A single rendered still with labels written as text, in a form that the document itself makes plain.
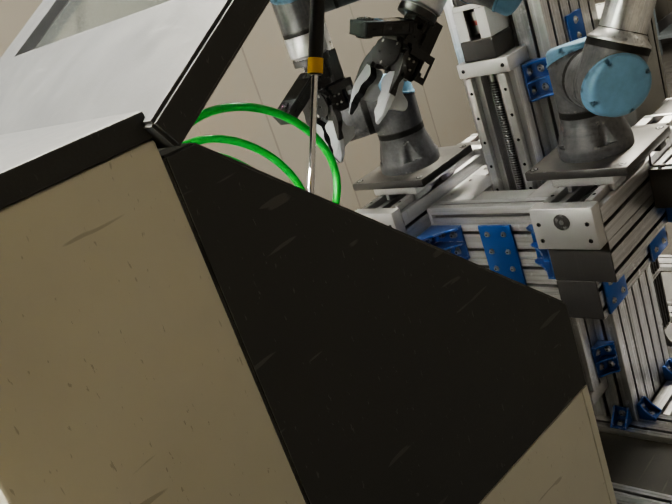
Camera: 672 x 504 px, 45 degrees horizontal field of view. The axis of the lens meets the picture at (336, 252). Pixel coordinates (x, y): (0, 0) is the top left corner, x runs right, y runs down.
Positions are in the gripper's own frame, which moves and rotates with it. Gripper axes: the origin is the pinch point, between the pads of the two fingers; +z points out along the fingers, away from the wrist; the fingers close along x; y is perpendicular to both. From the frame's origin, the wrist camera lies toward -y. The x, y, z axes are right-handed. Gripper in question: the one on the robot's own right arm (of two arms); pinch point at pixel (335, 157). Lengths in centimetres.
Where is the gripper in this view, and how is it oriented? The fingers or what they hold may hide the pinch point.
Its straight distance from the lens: 160.7
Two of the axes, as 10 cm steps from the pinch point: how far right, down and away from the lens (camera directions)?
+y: 6.7, -4.6, 5.8
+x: -6.7, -0.4, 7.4
